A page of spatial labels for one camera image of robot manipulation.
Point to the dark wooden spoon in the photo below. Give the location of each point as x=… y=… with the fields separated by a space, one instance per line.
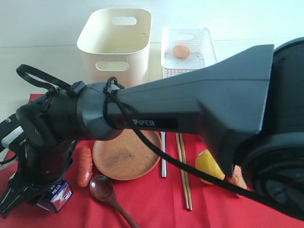
x=102 y=189

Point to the blue white milk carton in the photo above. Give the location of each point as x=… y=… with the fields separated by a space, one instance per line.
x=56 y=197

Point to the right wooden chopstick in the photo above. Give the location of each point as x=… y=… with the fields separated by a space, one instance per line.
x=182 y=146

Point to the wooden chopstick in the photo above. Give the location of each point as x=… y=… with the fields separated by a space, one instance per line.
x=182 y=172
x=182 y=146

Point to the yellow lemon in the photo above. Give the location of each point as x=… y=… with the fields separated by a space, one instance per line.
x=206 y=163

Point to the cream plastic bin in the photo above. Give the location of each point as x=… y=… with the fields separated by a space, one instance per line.
x=116 y=42

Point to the white perforated plastic basket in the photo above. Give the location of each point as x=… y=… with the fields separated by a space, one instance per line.
x=197 y=39

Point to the brown egg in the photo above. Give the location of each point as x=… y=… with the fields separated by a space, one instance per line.
x=181 y=51

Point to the left wooden chopstick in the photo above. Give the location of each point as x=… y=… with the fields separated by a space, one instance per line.
x=182 y=172

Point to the brown wooden plate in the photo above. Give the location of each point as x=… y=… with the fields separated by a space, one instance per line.
x=124 y=158

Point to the orange fried chicken piece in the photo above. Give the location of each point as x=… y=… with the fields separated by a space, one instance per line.
x=237 y=178

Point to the red sausage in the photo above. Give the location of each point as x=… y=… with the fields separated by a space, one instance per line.
x=85 y=166

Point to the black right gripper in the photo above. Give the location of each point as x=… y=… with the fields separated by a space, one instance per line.
x=37 y=171

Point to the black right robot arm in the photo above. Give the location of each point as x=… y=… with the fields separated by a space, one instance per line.
x=248 y=109

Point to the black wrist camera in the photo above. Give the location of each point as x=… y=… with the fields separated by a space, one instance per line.
x=12 y=139

